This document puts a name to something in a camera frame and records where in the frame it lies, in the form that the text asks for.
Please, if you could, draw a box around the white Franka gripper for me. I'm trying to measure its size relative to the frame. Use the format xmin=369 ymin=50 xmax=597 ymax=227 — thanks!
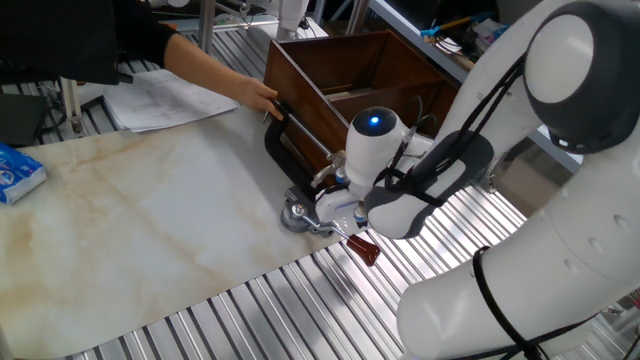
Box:
xmin=314 ymin=186 xmax=363 ymax=225

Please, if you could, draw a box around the grey tap valve red knob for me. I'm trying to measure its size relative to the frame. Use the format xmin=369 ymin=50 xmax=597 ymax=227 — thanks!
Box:
xmin=279 ymin=185 xmax=383 ymax=268

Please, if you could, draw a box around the silver tap spout brass cap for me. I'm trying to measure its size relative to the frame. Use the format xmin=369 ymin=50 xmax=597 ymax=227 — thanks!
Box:
xmin=309 ymin=149 xmax=349 ymax=190

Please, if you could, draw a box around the black C-clamp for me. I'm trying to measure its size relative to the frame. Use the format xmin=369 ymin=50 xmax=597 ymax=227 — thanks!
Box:
xmin=262 ymin=101 xmax=351 ymax=202

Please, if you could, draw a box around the person bare forearm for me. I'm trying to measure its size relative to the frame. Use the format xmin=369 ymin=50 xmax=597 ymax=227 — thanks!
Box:
xmin=163 ymin=32 xmax=254 ymax=104

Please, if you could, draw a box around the person bare hand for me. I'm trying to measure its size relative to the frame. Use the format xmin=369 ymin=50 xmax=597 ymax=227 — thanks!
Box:
xmin=234 ymin=74 xmax=284 ymax=121

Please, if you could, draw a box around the brown wooden drawer box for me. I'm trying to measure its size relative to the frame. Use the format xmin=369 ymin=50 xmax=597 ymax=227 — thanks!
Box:
xmin=263 ymin=28 xmax=461 ymax=176

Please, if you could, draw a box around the beige cardboard box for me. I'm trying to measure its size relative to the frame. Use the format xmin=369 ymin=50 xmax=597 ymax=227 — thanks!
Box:
xmin=492 ymin=144 xmax=556 ymax=219

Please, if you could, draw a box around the white stand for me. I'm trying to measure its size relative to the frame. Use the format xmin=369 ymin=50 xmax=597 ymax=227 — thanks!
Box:
xmin=247 ymin=0 xmax=331 ymax=44

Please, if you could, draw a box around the white printed paper stack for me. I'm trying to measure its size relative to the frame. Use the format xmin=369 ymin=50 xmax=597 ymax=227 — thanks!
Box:
xmin=101 ymin=68 xmax=239 ymax=134

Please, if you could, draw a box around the white marble tile slab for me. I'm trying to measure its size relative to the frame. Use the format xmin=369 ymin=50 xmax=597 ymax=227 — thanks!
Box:
xmin=0 ymin=102 xmax=484 ymax=360

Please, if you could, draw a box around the blue yellow hand tool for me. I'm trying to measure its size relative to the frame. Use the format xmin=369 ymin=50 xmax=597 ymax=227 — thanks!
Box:
xmin=419 ymin=12 xmax=497 ymax=40

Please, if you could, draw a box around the small white blue box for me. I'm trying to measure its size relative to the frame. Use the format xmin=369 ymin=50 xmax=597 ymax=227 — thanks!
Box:
xmin=467 ymin=17 xmax=510 ymax=49

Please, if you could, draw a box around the black computer keyboard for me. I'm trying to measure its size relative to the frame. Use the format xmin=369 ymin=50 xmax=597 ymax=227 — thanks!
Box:
xmin=116 ymin=43 xmax=166 ymax=65

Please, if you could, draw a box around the blue tissue pack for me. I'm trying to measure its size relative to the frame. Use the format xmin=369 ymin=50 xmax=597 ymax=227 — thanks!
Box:
xmin=0 ymin=141 xmax=49 ymax=206

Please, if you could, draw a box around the person black clothed torso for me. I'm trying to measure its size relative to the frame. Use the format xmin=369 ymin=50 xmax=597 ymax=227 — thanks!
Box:
xmin=0 ymin=0 xmax=179 ymax=87

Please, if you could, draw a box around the black flat device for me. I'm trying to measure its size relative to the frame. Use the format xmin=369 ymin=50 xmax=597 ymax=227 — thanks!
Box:
xmin=0 ymin=92 xmax=54 ymax=149

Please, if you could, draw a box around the silver wrist camera blue cap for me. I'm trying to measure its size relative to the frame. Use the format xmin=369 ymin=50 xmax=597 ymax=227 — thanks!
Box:
xmin=352 ymin=199 xmax=372 ymax=230

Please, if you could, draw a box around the aluminium frame post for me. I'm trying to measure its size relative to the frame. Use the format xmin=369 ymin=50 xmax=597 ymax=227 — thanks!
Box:
xmin=59 ymin=76 xmax=87 ymax=137
xmin=198 ymin=0 xmax=218 ymax=54
xmin=477 ymin=167 xmax=497 ymax=195

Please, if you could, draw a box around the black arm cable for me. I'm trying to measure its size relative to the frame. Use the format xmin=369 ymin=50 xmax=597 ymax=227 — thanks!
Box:
xmin=374 ymin=52 xmax=601 ymax=360

